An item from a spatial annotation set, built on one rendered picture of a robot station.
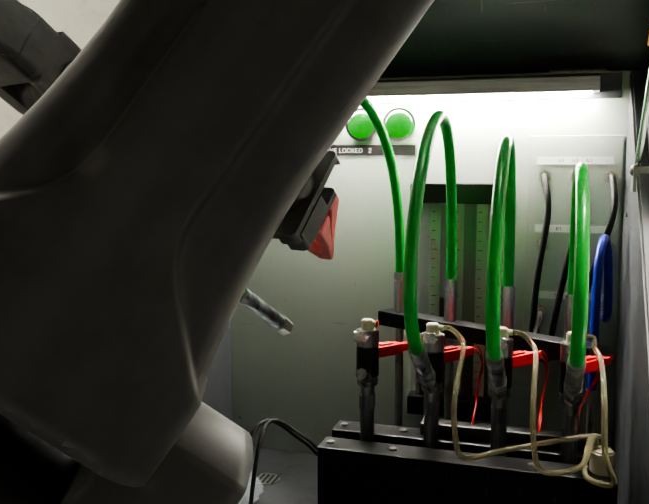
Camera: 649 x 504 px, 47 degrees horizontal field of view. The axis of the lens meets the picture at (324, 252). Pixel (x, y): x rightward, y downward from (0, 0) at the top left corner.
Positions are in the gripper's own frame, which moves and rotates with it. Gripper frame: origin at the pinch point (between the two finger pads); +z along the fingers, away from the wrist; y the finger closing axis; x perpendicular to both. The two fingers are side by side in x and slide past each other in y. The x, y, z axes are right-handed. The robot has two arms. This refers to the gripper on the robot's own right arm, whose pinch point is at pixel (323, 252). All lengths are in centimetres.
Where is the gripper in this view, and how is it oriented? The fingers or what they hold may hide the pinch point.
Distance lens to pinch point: 74.1
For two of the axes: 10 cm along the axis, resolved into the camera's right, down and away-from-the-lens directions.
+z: 3.7, 6.1, 7.0
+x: -8.5, -0.7, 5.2
